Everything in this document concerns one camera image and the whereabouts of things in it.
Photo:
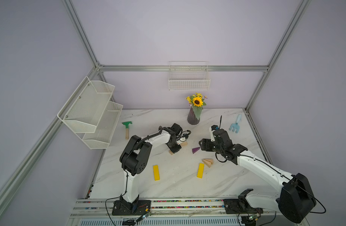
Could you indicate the two-tier white mesh shelf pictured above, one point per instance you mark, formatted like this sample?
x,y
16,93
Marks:
x,y
91,114

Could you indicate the yellow rectangular block left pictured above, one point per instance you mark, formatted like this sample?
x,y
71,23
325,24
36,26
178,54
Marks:
x,y
156,173

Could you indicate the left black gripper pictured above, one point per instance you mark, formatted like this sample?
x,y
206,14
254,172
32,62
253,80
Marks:
x,y
174,150

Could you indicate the white wire wall basket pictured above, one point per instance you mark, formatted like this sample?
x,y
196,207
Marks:
x,y
188,75

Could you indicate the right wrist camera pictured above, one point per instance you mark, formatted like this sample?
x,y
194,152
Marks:
x,y
213,129

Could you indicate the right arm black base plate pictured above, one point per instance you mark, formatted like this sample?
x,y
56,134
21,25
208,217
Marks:
x,y
238,206

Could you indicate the sunflower bouquet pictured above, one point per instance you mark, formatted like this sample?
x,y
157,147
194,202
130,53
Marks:
x,y
197,103

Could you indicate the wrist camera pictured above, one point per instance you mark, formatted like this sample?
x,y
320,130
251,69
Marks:
x,y
183,137
213,129

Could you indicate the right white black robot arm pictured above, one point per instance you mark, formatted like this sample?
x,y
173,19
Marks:
x,y
293,196

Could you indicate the yellow rectangular block right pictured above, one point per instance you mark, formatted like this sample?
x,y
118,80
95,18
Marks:
x,y
200,170

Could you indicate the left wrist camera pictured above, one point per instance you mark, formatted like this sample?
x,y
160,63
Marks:
x,y
183,137

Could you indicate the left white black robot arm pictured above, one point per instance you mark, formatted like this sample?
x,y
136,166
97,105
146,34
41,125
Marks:
x,y
135,156

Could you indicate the yellow rectangular block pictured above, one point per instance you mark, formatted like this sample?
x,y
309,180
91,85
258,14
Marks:
x,y
200,170
156,173

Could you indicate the wooden triangle block front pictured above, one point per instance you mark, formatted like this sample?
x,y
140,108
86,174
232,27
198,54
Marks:
x,y
207,163

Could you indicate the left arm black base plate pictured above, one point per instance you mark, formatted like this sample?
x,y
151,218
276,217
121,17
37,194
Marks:
x,y
137,208

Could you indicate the dark ribbed vase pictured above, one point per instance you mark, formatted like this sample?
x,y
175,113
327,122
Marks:
x,y
192,119

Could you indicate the light blue toy rake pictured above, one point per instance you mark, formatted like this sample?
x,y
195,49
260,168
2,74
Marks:
x,y
235,127

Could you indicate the wooden triangle block back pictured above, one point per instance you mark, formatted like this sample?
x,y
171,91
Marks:
x,y
209,160

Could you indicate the purple triangular block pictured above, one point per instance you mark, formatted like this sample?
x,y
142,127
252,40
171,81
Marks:
x,y
194,150

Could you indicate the aluminium mounting rail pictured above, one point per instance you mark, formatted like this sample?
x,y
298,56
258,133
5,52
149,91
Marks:
x,y
160,207

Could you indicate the green toy hoe wooden handle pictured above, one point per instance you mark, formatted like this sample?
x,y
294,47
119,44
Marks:
x,y
126,124

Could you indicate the wooden triangle block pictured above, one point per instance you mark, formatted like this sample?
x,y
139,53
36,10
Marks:
x,y
207,163
209,160

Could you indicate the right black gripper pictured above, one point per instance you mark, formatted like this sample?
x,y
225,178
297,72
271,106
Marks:
x,y
206,143

